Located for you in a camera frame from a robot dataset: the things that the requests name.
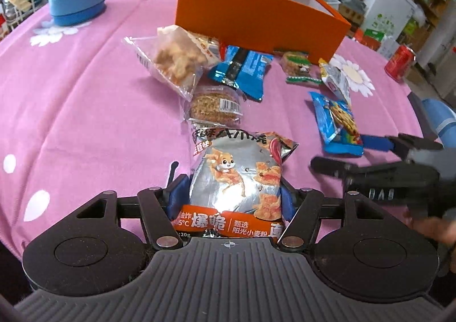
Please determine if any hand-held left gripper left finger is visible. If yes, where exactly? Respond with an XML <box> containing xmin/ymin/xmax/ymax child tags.
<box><xmin>73</xmin><ymin>161</ymin><xmax>189</xmax><ymax>251</ymax></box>

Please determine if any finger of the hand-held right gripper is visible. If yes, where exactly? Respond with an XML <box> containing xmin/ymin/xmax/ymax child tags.
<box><xmin>360</xmin><ymin>133</ymin><xmax>444</xmax><ymax>162</ymax></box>
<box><xmin>310</xmin><ymin>156</ymin><xmax>348</xmax><ymax>178</ymax></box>

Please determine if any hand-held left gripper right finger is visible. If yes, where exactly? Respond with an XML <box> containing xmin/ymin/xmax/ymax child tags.
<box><xmin>278</xmin><ymin>179</ymin><xmax>378</xmax><ymax>253</ymax></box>

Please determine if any silver snack bag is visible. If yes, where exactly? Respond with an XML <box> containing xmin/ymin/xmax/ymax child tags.
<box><xmin>171</xmin><ymin>128</ymin><xmax>299</xmax><ymax>239</ymax></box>

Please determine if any clear fried snack bag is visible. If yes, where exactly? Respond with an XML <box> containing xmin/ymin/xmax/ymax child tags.
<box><xmin>123</xmin><ymin>25</ymin><xmax>222</xmax><ymax>100</ymax></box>

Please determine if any orange cardboard box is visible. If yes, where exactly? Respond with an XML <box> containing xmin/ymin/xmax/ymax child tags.
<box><xmin>174</xmin><ymin>0</ymin><xmax>352</xmax><ymax>60</ymax></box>

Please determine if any person's right hand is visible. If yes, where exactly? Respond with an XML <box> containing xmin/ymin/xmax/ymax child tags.
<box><xmin>406</xmin><ymin>217</ymin><xmax>456</xmax><ymax>249</ymax></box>

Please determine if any blue cookie packet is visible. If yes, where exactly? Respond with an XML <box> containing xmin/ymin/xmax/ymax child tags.
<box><xmin>309</xmin><ymin>91</ymin><xmax>364</xmax><ymax>157</ymax></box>

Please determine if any black long box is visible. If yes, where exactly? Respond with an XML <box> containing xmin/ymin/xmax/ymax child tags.
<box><xmin>407</xmin><ymin>91</ymin><xmax>428</xmax><ymax>123</ymax></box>

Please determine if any blue chair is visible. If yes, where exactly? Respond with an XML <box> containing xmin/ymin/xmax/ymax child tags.
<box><xmin>420</xmin><ymin>99</ymin><xmax>456</xmax><ymax>151</ymax></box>

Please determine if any white yellow snack packet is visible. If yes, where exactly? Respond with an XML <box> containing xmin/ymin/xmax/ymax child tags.
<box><xmin>318</xmin><ymin>58</ymin><xmax>353</xmax><ymax>105</ymax></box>

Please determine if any red soda can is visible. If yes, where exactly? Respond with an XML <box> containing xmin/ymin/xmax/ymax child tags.
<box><xmin>385</xmin><ymin>44</ymin><xmax>417</xmax><ymax>82</ymax></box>

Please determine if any round biscuit packet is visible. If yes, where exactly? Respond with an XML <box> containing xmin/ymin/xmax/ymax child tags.
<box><xmin>184</xmin><ymin>85</ymin><xmax>246</xmax><ymax>128</ymax></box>

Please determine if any green snack packet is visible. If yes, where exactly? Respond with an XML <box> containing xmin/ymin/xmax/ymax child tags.
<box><xmin>280</xmin><ymin>52</ymin><xmax>323</xmax><ymax>85</ymax></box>

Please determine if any pink floral tablecloth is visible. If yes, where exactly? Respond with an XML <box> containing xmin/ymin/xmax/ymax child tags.
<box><xmin>0</xmin><ymin>0</ymin><xmax>446</xmax><ymax>266</ymax></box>

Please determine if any blue snack packet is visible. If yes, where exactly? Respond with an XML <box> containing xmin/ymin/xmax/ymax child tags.
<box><xmin>207</xmin><ymin>45</ymin><xmax>274</xmax><ymax>101</ymax></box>

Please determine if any white freezer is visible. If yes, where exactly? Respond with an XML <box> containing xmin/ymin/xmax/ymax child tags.
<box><xmin>363</xmin><ymin>0</ymin><xmax>417</xmax><ymax>41</ymax></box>

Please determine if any white wire cart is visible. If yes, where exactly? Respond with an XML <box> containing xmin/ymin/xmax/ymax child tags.
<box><xmin>0</xmin><ymin>0</ymin><xmax>47</xmax><ymax>41</ymax></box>

